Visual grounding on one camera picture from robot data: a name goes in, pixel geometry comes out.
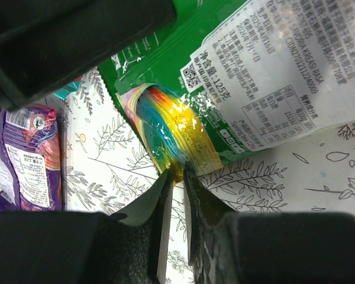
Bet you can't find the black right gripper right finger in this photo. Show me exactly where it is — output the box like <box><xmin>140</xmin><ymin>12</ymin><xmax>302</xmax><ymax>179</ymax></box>
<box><xmin>183</xmin><ymin>170</ymin><xmax>355</xmax><ymax>283</ymax></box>

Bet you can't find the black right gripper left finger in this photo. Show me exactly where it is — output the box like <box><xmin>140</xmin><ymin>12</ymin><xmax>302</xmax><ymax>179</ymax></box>
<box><xmin>0</xmin><ymin>169</ymin><xmax>173</xmax><ymax>283</ymax></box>

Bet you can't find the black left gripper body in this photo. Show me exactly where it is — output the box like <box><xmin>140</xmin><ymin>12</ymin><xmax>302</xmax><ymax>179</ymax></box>
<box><xmin>0</xmin><ymin>0</ymin><xmax>177</xmax><ymax>112</ymax></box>

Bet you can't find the teal mint candy bag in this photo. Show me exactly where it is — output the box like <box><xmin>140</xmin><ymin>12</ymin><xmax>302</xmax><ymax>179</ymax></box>
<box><xmin>53</xmin><ymin>76</ymin><xmax>82</xmax><ymax>100</ymax></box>

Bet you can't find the purple candy bag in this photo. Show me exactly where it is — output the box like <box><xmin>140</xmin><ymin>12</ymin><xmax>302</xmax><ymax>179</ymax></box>
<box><xmin>0</xmin><ymin>104</ymin><xmax>63</xmax><ymax>211</ymax></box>

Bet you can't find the green candy bag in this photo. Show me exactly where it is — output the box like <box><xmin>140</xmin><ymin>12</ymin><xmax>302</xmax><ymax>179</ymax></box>
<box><xmin>98</xmin><ymin>0</ymin><xmax>355</xmax><ymax>175</ymax></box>

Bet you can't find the floral table mat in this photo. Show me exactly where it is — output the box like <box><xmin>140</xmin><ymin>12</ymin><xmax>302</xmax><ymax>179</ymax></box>
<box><xmin>0</xmin><ymin>66</ymin><xmax>355</xmax><ymax>284</ymax></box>

